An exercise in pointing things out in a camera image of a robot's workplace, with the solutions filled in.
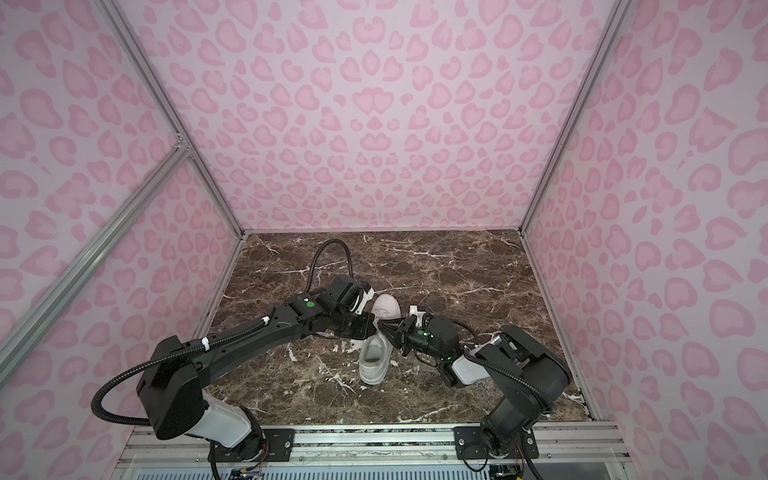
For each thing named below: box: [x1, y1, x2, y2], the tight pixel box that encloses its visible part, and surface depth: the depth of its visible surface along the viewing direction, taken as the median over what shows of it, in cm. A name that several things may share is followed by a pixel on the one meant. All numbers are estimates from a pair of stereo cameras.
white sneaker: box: [359, 294, 402, 386], surface depth 83 cm
